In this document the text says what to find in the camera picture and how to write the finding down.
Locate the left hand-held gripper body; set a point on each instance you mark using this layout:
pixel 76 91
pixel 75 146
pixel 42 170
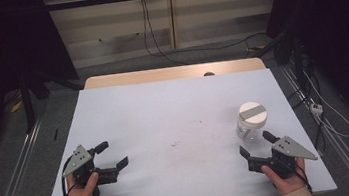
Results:
pixel 79 160

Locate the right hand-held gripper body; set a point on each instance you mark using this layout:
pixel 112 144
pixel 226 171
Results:
pixel 286 151

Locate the clear plastic jar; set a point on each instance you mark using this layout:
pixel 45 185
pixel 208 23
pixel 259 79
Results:
pixel 249 132

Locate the white jar lid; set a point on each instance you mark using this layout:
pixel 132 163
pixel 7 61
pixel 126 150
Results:
pixel 254 121

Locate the person's right hand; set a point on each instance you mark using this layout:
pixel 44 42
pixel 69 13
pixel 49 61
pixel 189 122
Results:
pixel 288 183

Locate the small black floor item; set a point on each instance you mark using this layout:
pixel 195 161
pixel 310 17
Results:
pixel 55 134

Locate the white table board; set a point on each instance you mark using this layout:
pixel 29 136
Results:
pixel 165 119

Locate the black metal stand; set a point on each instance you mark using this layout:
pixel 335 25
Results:
pixel 27 106
pixel 297 59

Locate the yellow floor tape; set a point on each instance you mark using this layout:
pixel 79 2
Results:
pixel 16 106

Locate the dark table grommet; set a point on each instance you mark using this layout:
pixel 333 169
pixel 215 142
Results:
pixel 209 74

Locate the wooden table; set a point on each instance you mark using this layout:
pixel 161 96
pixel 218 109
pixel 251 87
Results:
pixel 159 74

